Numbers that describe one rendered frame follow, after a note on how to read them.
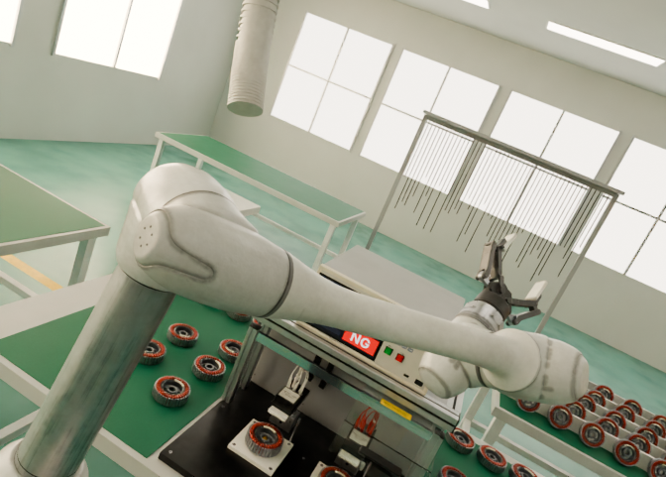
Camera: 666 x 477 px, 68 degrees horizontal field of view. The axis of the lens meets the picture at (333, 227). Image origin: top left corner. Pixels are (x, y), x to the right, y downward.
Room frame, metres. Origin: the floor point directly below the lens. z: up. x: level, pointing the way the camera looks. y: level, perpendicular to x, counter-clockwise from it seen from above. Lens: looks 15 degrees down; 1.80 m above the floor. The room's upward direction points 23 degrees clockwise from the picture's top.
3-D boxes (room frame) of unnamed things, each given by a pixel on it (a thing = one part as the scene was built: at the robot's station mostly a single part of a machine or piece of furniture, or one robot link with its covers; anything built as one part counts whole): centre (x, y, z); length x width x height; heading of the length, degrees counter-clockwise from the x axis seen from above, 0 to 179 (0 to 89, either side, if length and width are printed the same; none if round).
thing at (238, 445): (1.24, -0.06, 0.78); 0.15 x 0.15 x 0.01; 75
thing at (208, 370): (1.50, 0.21, 0.77); 0.11 x 0.11 x 0.04
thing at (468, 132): (4.64, -1.28, 0.97); 1.84 x 0.50 x 1.93; 75
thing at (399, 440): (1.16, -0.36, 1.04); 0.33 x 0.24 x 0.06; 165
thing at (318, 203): (4.94, 0.86, 0.38); 2.10 x 0.90 x 0.75; 75
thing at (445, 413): (1.51, -0.25, 1.09); 0.68 x 0.44 x 0.05; 75
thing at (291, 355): (1.30, -0.20, 1.03); 0.62 x 0.01 x 0.03; 75
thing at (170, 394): (1.31, 0.27, 0.77); 0.11 x 0.11 x 0.04
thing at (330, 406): (1.45, -0.24, 0.92); 0.66 x 0.01 x 0.30; 75
